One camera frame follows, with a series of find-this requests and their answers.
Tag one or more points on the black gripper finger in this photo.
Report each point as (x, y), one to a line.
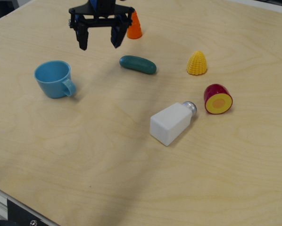
(118, 31)
(82, 36)

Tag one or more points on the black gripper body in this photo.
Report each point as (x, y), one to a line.
(100, 13)

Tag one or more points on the green toy cucumber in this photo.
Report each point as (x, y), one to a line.
(138, 64)

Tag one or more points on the blue plastic cup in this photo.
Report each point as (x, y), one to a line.
(54, 78)

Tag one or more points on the orange toy carrot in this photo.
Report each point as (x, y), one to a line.
(134, 31)

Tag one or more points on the yellow toy corn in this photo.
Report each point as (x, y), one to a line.
(197, 64)

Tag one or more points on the white salt shaker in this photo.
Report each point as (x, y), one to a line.
(168, 124)

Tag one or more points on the red yellow toy fruit half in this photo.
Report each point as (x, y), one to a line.
(217, 99)

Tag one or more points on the aluminium table frame rail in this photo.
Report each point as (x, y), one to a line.
(3, 210)

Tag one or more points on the black corner bracket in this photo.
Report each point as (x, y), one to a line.
(24, 217)

